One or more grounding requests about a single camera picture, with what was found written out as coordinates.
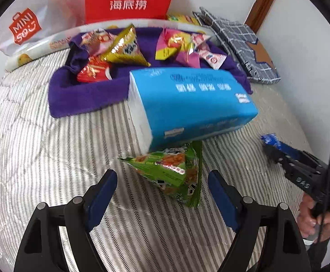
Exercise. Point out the striped bed mattress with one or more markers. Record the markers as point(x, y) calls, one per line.
point(43, 159)

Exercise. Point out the white Miniso plastic bag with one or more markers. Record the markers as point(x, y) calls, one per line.
point(27, 21)

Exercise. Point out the pink yellow snack bag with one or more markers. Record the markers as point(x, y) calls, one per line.
point(173, 43)

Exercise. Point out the red snack packet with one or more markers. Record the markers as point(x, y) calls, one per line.
point(95, 71)

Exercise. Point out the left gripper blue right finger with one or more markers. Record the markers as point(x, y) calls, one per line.
point(227, 199)

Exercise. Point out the small pink white snack packet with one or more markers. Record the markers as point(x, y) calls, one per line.
point(214, 60)

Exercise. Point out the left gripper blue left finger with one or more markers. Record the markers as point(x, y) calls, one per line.
point(98, 197)

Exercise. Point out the yellow gold snack packet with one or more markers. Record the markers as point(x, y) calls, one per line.
point(125, 49)

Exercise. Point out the green snack packet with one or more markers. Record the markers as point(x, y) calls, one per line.
point(177, 172)

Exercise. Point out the yellow chips bag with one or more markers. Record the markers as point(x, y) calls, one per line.
point(182, 19)

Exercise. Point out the person's right hand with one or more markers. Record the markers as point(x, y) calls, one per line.
point(306, 222)

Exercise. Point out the grey checked folded blanket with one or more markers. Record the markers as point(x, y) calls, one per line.
point(240, 41)

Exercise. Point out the blue snack packet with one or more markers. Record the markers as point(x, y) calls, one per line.
point(272, 140)

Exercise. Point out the purple towel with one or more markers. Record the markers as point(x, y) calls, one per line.
point(67, 96)

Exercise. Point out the blue tissue pack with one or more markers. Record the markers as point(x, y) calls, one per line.
point(173, 106)

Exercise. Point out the pink peach snack packet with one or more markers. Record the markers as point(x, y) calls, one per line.
point(198, 39)

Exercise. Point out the pink cartoon snack packet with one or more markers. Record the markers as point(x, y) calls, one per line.
point(97, 41)

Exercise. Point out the brown wooden door frame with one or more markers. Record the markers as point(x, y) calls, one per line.
point(258, 13)

